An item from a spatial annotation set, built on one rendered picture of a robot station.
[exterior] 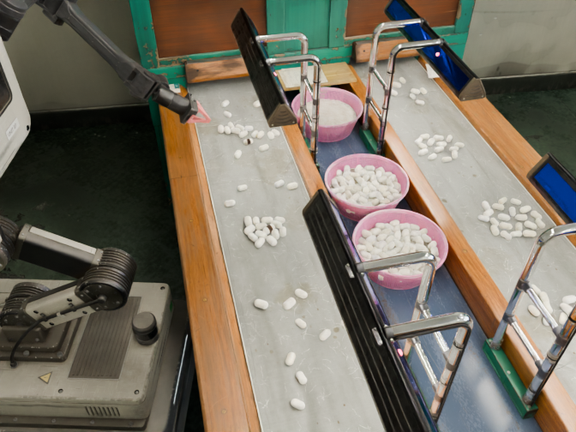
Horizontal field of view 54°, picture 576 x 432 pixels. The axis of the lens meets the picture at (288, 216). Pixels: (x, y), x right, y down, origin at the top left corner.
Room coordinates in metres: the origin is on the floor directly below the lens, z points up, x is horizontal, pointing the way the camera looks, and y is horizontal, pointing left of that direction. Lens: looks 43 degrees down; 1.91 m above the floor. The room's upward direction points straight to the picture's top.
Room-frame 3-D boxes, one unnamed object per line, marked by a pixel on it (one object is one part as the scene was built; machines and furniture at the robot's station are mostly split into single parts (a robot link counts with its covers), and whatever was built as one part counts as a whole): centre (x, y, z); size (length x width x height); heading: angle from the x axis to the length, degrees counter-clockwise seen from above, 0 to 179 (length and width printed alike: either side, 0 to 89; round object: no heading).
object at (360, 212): (1.39, -0.25, 0.72); 0.27 x 0.27 x 0.10
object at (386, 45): (2.16, -0.41, 0.83); 0.30 x 0.06 x 0.07; 104
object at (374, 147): (1.69, -0.38, 0.90); 0.20 x 0.19 x 0.45; 14
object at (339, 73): (2.02, -0.09, 0.77); 0.33 x 0.15 x 0.01; 104
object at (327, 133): (1.81, -0.15, 0.72); 0.27 x 0.27 x 0.10
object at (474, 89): (1.71, -0.46, 1.08); 0.62 x 0.08 x 0.07; 14
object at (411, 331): (0.65, -0.22, 0.90); 0.20 x 0.19 x 0.45; 14
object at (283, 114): (1.58, 0.09, 1.08); 0.62 x 0.08 x 0.07; 14
